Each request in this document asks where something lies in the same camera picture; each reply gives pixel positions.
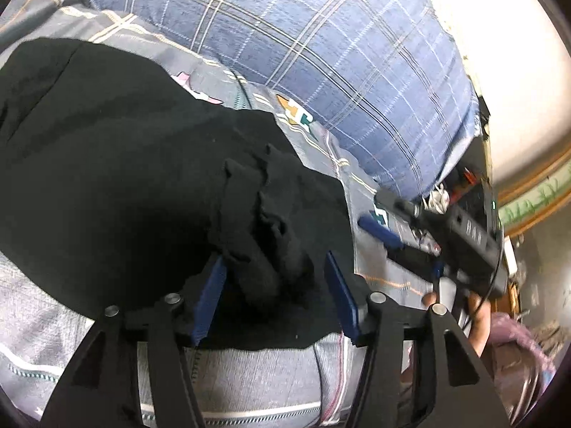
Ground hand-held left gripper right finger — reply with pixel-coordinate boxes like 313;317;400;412
324;250;509;428

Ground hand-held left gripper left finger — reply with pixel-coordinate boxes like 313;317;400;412
42;256;228;428

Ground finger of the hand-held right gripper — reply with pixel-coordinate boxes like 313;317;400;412
374;188;424;224
358;215;443;258

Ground black pants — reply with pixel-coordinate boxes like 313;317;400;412
0;38;371;352

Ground person's right hand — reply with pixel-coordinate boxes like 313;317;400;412
421;291;492;358

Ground white plastic bag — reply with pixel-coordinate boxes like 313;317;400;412
421;184;450;213

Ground red plastic bag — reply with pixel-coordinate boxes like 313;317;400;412
447;167;477;202

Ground green painted wooden trim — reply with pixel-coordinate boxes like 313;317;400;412
496;149;571;238

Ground grey printed bedsheet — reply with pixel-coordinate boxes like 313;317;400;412
0;0;447;428

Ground purple cloth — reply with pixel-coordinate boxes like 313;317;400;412
484;312;559;426

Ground blue plaid pillow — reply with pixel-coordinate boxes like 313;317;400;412
82;0;482;199

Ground black cable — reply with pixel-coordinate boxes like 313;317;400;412
464;227;507;326

